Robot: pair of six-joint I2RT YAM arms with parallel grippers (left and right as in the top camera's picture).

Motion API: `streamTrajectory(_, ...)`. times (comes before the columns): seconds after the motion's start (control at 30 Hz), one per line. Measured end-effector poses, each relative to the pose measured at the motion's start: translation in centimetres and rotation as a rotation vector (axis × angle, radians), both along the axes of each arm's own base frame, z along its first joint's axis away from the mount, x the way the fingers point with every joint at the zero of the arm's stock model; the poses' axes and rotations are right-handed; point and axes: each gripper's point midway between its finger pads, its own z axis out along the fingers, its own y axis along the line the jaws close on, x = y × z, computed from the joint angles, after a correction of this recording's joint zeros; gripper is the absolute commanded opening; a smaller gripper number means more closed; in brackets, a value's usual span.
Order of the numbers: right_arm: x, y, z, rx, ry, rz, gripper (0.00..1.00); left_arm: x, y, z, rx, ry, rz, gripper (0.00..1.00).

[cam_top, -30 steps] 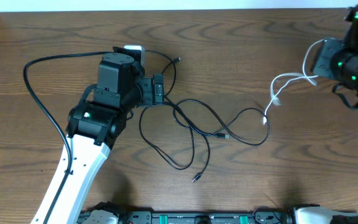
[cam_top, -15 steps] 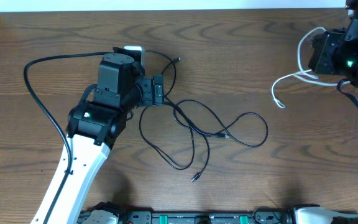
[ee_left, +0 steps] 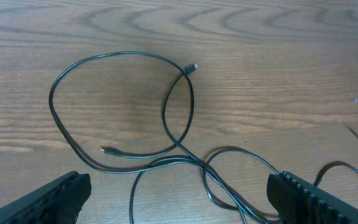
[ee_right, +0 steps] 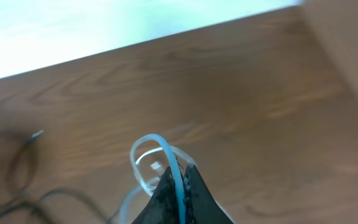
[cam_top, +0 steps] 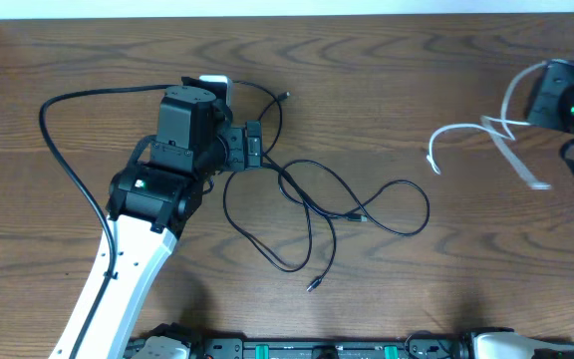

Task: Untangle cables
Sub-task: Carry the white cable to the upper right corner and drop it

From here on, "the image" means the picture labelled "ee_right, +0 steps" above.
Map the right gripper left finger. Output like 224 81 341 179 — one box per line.
132 167 179 224

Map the black USB cable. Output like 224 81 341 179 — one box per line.
0 129 121 224

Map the white USB cable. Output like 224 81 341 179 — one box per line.
118 133 198 224

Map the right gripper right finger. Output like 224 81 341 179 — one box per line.
184 164 233 224

